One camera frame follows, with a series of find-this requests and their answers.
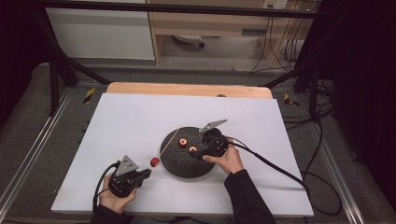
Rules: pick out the white table board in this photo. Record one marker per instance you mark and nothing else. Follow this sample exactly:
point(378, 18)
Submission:
point(124, 124)

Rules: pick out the person's left hand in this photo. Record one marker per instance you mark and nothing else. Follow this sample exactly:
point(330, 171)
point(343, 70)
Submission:
point(116, 203)

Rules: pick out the black metal stand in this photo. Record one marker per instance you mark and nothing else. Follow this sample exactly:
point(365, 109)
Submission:
point(306, 77)
point(59, 65)

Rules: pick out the white power strip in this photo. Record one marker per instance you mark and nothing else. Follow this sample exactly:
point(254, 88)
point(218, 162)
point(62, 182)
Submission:
point(275, 3)

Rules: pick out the light wooden desk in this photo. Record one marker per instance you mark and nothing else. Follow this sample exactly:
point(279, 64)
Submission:
point(211, 25)

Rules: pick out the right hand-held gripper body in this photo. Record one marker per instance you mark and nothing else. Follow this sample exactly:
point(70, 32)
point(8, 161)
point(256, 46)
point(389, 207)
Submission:
point(216, 143)

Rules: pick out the aluminium floor rail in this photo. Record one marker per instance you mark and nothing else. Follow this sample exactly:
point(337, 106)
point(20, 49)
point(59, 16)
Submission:
point(339, 174)
point(34, 149)

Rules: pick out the person's right hand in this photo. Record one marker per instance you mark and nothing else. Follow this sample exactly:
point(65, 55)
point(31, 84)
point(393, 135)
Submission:
point(230, 161)

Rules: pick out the dark curtain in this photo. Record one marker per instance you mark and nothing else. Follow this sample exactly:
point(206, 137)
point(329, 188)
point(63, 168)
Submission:
point(15, 46)
point(364, 77)

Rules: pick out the white device under desk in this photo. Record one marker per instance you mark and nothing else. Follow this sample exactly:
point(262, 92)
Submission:
point(188, 39)

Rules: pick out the yellow black tape strip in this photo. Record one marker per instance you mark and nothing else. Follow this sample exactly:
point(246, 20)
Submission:
point(89, 95)
point(290, 100)

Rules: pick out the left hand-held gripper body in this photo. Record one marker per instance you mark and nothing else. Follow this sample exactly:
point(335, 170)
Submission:
point(124, 183)

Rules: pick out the wooden table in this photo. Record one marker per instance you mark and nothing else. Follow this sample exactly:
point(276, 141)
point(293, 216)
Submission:
point(186, 89)

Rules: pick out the white cabinet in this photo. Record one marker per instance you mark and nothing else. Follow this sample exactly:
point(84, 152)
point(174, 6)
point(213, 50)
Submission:
point(99, 34)

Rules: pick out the round black plate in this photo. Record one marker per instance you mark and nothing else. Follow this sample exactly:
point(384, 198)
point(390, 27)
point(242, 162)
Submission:
point(180, 166)

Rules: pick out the black metal crossbar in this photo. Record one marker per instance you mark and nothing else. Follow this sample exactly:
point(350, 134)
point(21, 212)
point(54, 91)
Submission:
point(186, 7)

